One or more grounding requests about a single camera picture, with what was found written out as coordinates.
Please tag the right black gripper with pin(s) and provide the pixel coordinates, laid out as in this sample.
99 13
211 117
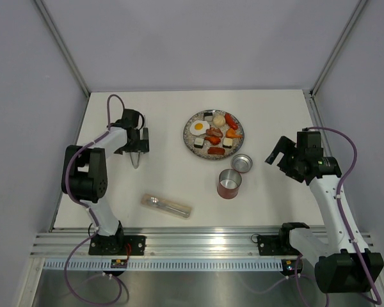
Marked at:
286 146

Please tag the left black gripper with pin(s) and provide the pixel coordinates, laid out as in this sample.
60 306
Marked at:
141 146

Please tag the sushi piece top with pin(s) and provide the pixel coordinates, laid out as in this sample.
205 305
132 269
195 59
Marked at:
208 116

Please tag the metal serving tongs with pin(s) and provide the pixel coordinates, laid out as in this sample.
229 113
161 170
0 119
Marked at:
135 159

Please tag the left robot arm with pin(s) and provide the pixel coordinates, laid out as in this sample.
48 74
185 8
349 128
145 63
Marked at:
85 181

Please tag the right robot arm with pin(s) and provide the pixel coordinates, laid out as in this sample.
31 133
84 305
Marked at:
345 264

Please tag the silver tin lid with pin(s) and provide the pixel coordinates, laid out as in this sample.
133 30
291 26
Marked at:
241 163

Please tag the orange chicken drumstick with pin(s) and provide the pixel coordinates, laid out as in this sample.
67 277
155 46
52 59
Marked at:
232 134

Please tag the toy fried egg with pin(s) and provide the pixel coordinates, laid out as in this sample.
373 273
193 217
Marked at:
199 127

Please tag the red sausage top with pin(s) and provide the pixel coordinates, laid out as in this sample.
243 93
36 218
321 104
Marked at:
230 121

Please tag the red sausage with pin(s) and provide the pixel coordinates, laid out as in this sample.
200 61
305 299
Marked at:
230 121
216 151

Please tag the red tin can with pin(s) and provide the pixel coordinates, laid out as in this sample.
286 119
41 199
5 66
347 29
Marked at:
229 182

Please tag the orange red chicken wing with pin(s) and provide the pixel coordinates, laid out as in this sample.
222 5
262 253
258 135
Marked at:
213 140

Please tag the red sausage bottom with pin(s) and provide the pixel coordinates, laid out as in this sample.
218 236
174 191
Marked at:
216 151

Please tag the beige steamed bun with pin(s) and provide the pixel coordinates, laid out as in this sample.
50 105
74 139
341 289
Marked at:
219 120

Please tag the bacon wrapped roll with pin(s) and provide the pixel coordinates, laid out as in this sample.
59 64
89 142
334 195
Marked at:
213 131

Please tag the speckled ceramic plate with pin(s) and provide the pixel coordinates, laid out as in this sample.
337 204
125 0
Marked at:
188 138

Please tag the metal spoon in case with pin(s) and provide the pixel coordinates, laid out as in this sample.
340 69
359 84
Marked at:
155 202

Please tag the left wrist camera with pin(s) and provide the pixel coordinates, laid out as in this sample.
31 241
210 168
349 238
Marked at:
132 119

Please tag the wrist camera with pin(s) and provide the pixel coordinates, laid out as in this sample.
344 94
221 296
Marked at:
132 119
309 140

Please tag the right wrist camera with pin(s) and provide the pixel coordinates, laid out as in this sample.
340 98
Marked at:
309 140

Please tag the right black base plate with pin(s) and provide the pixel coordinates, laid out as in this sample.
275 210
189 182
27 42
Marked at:
273 245

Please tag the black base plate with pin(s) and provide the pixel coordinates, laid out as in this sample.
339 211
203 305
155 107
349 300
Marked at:
132 245
273 245

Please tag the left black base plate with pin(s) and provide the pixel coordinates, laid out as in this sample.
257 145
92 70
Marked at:
132 245

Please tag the left aluminium frame post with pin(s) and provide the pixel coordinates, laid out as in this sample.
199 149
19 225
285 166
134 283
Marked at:
55 32

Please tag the aluminium frame post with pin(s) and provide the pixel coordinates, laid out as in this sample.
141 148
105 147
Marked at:
55 32
339 44

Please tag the white slotted cable duct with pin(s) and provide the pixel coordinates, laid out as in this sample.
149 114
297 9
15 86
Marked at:
163 265

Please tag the aluminium mounting rail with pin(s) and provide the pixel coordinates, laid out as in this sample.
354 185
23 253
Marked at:
174 242

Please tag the right aluminium frame post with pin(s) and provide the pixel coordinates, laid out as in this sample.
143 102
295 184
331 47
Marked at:
339 44

